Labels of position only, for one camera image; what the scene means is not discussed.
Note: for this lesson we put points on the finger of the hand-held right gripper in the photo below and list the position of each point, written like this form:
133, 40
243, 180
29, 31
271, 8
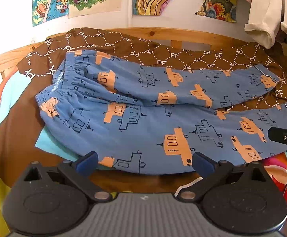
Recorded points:
279, 134

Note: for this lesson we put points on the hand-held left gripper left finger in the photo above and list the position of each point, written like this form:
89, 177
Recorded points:
86, 163

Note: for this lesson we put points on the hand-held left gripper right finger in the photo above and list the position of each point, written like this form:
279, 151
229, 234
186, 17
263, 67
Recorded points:
204, 164

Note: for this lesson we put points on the blue car print pants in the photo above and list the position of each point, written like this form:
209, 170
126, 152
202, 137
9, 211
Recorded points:
143, 128

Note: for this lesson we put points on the colourful bed sheet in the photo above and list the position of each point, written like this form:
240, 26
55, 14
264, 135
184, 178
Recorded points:
0, 133

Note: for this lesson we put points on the beige hanging garment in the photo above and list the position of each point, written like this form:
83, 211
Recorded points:
264, 14

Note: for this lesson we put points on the brown patterned blanket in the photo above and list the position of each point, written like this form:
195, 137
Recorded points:
158, 51

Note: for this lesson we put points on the white wall pipe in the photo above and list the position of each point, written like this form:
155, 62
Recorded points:
130, 7

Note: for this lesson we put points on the blue cartoon wall poster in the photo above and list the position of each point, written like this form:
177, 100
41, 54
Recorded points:
49, 0

